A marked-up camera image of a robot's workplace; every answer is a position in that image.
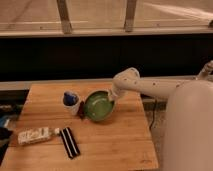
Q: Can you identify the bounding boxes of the green ceramic bowl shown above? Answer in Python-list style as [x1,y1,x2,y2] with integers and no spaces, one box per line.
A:
[83,91,115,122]

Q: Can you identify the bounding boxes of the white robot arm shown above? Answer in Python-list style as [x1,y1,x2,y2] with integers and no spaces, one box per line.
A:
[109,60,213,171]

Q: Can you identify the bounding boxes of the dark red small object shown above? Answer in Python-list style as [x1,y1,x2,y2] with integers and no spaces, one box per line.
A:
[77,101,85,119]

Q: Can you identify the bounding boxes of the white cup with blue item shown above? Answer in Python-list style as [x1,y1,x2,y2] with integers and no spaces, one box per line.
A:
[63,91,80,115]

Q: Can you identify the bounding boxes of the wooden table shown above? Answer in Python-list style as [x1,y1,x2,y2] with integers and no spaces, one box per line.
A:
[0,82,158,171]

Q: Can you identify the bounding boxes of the clear plastic bottle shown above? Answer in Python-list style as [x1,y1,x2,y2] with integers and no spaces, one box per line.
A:
[18,127,60,145]

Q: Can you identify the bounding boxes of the dark objects at left edge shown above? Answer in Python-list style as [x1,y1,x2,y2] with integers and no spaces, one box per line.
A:
[0,115,12,165]

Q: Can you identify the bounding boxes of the black cable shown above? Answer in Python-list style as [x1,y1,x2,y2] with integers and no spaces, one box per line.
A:
[148,98,158,132]

